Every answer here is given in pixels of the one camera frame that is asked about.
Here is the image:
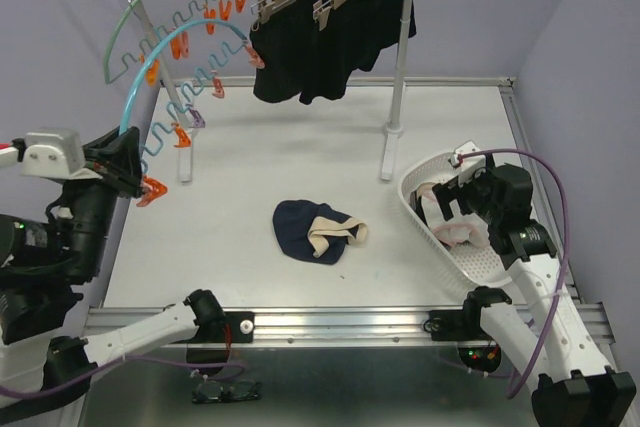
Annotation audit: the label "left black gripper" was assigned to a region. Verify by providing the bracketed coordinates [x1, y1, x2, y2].
[67, 121, 156, 275]

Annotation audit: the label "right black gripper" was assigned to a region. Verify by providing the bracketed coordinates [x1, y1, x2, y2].
[431, 162, 502, 225]

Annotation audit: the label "pink plastic bag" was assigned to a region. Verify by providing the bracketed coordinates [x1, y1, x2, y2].
[410, 182, 489, 248]

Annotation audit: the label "blue clip hanger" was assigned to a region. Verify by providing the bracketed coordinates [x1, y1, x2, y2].
[118, 16, 266, 208]

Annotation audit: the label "navy underwear beige waistband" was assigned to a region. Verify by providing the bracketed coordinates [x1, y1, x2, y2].
[272, 200, 368, 265]

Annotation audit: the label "green clip hanger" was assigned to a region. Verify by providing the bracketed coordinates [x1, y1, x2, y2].
[102, 0, 218, 85]

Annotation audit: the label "black shorts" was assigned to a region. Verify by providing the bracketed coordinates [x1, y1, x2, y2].
[319, 0, 404, 75]
[248, 0, 364, 106]

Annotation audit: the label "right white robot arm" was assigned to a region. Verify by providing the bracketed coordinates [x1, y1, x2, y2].
[433, 162, 637, 426]

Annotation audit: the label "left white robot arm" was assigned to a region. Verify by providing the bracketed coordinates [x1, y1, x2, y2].
[1, 127, 225, 424]

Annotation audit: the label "white clothes rack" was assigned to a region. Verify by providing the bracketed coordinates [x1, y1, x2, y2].
[133, 0, 413, 182]

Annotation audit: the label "white perforated plastic basket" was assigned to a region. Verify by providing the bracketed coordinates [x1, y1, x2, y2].
[396, 150, 522, 303]

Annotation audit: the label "black eyeglasses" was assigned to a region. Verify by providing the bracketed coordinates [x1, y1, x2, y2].
[191, 380, 263, 405]

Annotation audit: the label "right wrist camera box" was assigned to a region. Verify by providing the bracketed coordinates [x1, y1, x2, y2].
[448, 141, 493, 187]

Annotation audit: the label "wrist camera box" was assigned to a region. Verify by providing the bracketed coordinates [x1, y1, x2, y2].
[448, 141, 493, 187]
[1, 128, 102, 182]

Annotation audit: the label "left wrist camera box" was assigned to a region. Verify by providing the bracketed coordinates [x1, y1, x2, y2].
[1, 128, 102, 182]

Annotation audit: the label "aluminium mounting rail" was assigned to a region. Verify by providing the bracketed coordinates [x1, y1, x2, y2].
[83, 304, 615, 350]

